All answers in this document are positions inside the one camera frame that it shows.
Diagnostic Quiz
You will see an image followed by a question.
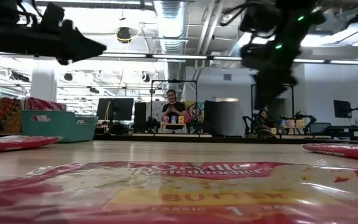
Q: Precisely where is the orange patterned tapestry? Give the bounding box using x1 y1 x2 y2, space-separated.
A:
0 98 24 134

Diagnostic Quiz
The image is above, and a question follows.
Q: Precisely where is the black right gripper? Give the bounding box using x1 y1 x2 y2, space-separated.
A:
242 43 298 110

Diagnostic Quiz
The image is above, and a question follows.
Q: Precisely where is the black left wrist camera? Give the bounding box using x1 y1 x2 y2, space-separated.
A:
40 2 65 30

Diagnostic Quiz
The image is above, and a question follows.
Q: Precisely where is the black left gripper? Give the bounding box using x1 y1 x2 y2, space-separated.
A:
37 20 107 66

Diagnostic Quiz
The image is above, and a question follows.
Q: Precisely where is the grey office chair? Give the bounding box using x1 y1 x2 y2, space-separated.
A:
308 122 332 136

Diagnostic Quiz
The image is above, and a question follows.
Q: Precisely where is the black desk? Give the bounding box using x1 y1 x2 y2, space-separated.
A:
309 126 358 141

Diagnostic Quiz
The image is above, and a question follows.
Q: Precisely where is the long light bar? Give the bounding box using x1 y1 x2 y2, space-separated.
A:
0 49 358 65

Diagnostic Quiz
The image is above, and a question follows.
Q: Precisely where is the black overhead camera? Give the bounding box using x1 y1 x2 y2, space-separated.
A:
116 27 132 44

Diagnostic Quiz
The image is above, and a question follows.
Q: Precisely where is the dark grey partition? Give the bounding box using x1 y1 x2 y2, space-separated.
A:
203 100 246 137

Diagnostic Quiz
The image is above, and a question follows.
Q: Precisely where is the seated person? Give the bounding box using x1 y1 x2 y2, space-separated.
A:
255 108 275 138

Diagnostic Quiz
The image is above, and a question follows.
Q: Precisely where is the glowing strip lamp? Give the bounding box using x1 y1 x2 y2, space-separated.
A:
213 97 240 103

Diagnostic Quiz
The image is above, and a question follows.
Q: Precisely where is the white round pillar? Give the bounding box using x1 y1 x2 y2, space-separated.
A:
29 60 58 102

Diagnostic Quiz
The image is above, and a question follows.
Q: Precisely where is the tall black speaker panel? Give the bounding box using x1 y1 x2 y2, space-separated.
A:
134 101 148 133

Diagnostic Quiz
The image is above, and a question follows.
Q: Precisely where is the standing person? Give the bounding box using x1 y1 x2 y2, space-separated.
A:
161 89 188 131

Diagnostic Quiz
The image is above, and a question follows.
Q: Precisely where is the black metal frame stand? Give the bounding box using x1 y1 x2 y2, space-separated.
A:
150 80 198 134
250 83 295 134

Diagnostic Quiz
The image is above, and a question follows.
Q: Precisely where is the silver ribbed air duct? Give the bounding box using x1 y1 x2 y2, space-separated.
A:
152 0 188 100

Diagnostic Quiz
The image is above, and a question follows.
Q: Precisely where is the teal plastic basket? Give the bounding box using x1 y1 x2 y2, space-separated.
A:
20 109 100 144

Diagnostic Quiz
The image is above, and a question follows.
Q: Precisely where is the small wooden table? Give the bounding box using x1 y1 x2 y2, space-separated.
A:
159 123 188 134

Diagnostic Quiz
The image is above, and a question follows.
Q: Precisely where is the black computer monitor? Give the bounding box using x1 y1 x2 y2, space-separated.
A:
112 98 135 122
96 98 114 122

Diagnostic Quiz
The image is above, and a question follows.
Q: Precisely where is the colourful geometric mural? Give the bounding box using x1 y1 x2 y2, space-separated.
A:
181 101 205 134

